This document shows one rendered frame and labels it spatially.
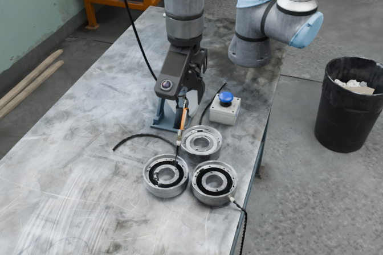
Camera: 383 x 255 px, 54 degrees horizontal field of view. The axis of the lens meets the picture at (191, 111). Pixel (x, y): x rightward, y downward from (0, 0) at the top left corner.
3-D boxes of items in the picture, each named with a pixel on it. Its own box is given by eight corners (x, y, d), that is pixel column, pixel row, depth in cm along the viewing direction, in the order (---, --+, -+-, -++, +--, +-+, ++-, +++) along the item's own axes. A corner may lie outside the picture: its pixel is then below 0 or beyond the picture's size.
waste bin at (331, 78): (370, 164, 197) (399, 101, 169) (305, 149, 206) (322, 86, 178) (369, 123, 222) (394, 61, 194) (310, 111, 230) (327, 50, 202)
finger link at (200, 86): (207, 102, 84) (203, 68, 78) (205, 106, 82) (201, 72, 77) (187, 99, 85) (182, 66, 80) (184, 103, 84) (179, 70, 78)
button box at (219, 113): (233, 126, 102) (235, 112, 99) (208, 120, 104) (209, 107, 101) (240, 108, 108) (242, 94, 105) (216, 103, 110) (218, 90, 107)
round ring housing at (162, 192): (175, 207, 83) (175, 196, 80) (135, 189, 86) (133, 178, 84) (196, 174, 90) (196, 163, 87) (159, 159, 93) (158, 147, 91)
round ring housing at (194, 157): (224, 165, 92) (225, 153, 89) (181, 167, 91) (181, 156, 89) (219, 135, 100) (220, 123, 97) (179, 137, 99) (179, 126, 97)
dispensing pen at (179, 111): (166, 164, 87) (178, 92, 84) (171, 160, 91) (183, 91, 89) (175, 165, 86) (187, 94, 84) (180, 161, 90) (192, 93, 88)
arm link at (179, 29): (197, 23, 69) (155, 17, 71) (197, 45, 72) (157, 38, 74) (208, 5, 74) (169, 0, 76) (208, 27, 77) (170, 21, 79)
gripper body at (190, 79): (208, 70, 86) (210, 23, 78) (197, 93, 80) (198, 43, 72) (176, 65, 87) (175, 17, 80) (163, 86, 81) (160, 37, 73)
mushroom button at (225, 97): (230, 115, 102) (231, 101, 99) (216, 111, 103) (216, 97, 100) (233, 106, 105) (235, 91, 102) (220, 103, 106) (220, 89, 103)
